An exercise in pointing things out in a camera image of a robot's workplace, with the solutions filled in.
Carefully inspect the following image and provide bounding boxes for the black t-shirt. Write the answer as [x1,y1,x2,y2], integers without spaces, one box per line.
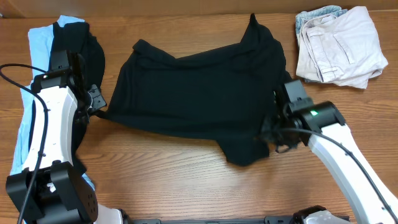
[100,15,291,166]

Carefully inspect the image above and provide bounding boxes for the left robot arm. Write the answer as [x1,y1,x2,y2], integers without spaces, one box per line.
[6,50,130,224]

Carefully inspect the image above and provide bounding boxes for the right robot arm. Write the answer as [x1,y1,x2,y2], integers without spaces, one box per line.
[259,80,397,223]

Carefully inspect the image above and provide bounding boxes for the light blue shirt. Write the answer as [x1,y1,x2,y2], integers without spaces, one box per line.
[10,16,105,175]

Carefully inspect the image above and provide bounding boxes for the beige folded shorts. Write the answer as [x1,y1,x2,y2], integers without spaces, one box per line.
[296,6,388,89]

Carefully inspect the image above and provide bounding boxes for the folded denim garment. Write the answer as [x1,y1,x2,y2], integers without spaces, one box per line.
[295,5,348,40]

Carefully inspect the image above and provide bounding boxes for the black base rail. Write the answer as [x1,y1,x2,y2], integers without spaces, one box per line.
[130,205,351,224]

